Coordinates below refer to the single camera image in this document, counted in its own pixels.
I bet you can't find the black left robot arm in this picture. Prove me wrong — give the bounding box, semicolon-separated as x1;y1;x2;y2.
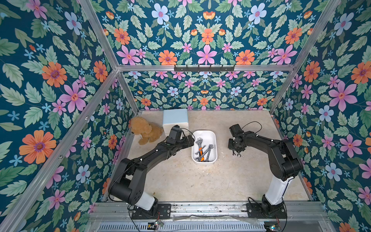
108;135;195;211

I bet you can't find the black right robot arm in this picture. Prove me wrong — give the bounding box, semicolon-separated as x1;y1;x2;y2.
228;124;303;206

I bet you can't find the white plastic storage box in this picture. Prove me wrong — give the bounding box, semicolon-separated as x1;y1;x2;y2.
191;130;218;165

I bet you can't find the light blue box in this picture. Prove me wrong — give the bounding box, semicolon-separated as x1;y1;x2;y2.
162;109;189;136

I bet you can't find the brown teddy bear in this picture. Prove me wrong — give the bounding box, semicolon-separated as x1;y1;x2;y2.
130;117;163;145

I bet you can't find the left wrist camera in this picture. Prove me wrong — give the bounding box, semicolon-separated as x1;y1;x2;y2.
166;125;183;145

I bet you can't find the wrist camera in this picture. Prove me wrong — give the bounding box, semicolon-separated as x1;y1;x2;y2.
229;124;244;137
166;125;183;145

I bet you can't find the orange handled adjustable wrench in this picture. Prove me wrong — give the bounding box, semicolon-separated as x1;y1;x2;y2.
195;138;204;162

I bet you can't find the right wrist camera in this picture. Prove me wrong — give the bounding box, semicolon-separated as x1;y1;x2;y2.
229;124;244;137

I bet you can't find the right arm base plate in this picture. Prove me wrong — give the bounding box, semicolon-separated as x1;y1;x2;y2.
246;202;287;219

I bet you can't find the black hook rail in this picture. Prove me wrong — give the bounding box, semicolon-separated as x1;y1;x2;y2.
174;65;235;73

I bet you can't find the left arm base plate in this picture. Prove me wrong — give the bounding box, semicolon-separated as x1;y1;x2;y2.
130;203;172;220

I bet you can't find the aluminium front rail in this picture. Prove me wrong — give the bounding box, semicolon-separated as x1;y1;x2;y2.
85;201;336;232

